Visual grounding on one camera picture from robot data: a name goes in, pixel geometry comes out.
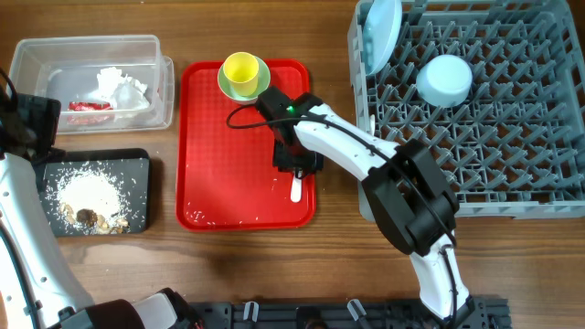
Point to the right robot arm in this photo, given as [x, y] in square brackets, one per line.
[407, 193]

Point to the white napkin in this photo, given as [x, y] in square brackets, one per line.
[121, 91]

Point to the white plastic fork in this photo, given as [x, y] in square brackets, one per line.
[296, 190]

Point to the food scraps and rice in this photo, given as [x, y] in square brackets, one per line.
[93, 198]

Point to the light blue plate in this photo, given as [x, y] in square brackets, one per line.
[381, 33]

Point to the red serving tray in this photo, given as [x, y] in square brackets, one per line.
[225, 177]

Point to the red snack wrapper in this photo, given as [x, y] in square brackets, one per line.
[87, 113]

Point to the yellow plastic cup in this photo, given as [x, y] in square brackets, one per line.
[242, 70]

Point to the green small saucer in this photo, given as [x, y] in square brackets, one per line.
[263, 84]

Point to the black rectangular tray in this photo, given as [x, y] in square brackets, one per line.
[139, 165]

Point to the grey dishwasher rack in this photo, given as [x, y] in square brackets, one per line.
[515, 147]

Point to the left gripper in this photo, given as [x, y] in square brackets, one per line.
[40, 112]

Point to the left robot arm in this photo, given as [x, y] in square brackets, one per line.
[39, 288]

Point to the light blue bowl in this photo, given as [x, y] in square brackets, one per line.
[445, 81]

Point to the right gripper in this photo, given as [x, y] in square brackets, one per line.
[281, 160]

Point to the clear plastic waste bin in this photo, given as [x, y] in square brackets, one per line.
[65, 69]

